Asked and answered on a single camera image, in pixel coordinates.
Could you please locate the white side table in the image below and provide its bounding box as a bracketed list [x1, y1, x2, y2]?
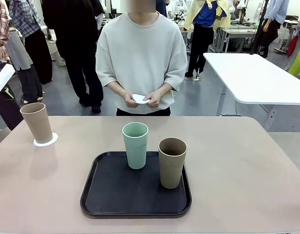
[203, 52, 300, 132]

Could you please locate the person in beige sweater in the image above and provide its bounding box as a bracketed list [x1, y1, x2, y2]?
[95, 0, 188, 117]

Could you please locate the person's right forearm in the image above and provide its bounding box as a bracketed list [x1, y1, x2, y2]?
[108, 81, 131, 97]

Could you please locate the lime green garment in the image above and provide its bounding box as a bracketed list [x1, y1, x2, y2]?
[287, 40, 300, 79]

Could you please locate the red garment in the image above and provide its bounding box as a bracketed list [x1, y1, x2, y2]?
[287, 34, 299, 58]

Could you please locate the person's left hand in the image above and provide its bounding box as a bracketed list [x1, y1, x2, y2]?
[143, 92, 163, 108]

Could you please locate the person dressed in black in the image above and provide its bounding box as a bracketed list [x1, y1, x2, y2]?
[41, 0, 105, 114]

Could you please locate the person in blue plaid shirt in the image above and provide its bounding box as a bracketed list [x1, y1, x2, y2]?
[8, 0, 53, 85]

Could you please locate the person in red plaid shirt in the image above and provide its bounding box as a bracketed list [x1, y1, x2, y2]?
[0, 0, 24, 131]

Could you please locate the grey background desk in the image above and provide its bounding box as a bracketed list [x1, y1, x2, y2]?
[212, 26, 259, 53]

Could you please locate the black slanted pole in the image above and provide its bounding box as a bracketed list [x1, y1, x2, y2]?
[248, 0, 270, 56]

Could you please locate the brown tall cup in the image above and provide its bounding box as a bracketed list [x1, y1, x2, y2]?
[19, 102, 54, 144]
[158, 137, 188, 189]

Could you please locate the white scalloped paper coaster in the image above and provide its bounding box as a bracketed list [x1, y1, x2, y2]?
[131, 94, 150, 105]
[33, 132, 59, 147]

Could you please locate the person in yellow jacket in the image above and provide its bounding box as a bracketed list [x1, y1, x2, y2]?
[183, 0, 231, 79]

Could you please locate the person's left forearm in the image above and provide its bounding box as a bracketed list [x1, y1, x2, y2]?
[156, 82, 172, 98]

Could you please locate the person's right hand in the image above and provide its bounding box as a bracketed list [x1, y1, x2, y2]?
[124, 91, 140, 108]

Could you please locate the person in light blue shirt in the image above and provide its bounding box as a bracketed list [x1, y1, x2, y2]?
[258, 0, 291, 59]

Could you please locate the black plastic tray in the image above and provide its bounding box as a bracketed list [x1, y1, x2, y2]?
[80, 151, 192, 219]

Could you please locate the green tall cup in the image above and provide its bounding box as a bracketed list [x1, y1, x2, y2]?
[122, 122, 149, 170]

